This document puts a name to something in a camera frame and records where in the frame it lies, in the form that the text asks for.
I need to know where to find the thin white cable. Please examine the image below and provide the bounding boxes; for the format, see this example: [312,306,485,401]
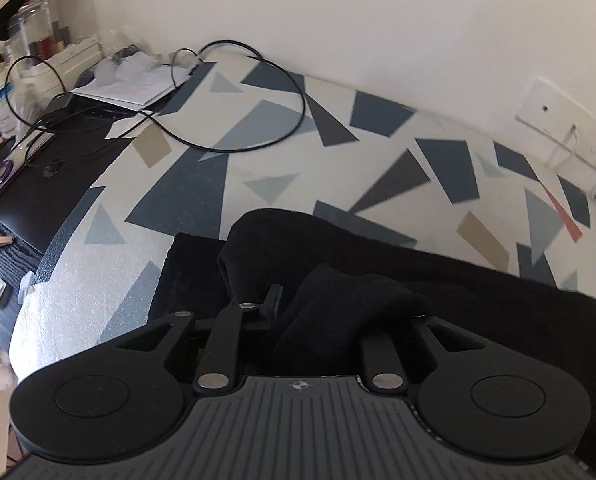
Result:
[548,124,579,168]

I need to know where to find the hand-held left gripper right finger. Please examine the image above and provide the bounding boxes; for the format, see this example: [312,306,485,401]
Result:
[360,313,489,395]

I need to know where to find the black pants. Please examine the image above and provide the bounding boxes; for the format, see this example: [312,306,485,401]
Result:
[153,208,596,476]

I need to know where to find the geometric patterned table cover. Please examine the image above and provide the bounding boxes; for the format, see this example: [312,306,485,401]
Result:
[10,50,596,376]

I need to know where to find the clear acrylic organizer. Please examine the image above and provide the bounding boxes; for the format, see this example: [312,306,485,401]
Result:
[8,0,103,68]

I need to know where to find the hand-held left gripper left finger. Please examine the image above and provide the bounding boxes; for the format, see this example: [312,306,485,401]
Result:
[96,284,283,394]

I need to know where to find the smartphone with purple ring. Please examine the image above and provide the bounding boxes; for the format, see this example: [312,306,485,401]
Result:
[0,132,56,204]

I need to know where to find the white bottle with teal label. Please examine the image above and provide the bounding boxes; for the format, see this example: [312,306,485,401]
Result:
[0,67,19,139]

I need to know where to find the black desk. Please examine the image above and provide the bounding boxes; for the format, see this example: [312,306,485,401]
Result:
[0,70,146,256]

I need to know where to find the white paper sheets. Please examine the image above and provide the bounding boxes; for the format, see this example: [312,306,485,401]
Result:
[70,52,193,111]

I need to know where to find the long black cable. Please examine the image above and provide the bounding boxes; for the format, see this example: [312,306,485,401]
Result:
[5,39,309,153]

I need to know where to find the white wall socket strip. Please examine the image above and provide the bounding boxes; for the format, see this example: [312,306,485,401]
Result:
[517,77,596,211]

